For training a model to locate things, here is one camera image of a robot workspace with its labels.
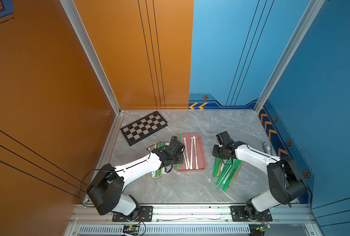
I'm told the silver grey microphone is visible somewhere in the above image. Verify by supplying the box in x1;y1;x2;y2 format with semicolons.
263;142;273;155

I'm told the aluminium corner post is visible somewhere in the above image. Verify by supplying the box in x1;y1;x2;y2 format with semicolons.
60;0;121;116
254;0;325;114

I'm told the white PLA printed straw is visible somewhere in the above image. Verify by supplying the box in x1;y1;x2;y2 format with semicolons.
193;136;198;170

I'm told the black white chessboard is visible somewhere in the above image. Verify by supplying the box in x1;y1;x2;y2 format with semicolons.
120;111;168;146

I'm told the green wrapped straw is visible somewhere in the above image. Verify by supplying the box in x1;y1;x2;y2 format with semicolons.
212;157;224;177
216;159;244;191

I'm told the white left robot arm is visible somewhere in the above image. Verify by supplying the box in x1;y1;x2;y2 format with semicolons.
86;137;185;220

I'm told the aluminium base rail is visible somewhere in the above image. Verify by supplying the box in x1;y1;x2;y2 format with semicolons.
65;203;323;236

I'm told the left aluminium corner post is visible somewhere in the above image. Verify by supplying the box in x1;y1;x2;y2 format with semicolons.
60;0;121;116

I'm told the green circuit board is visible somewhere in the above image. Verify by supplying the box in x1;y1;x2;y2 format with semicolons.
122;225;140;236
255;223;271;235

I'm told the plain white straw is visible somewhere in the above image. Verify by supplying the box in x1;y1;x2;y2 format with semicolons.
189;137;194;170

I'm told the pink translucent storage box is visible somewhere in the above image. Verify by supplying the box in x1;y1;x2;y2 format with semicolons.
175;133;206;172

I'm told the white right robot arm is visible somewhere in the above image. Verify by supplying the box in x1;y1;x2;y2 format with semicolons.
212;131;309;221

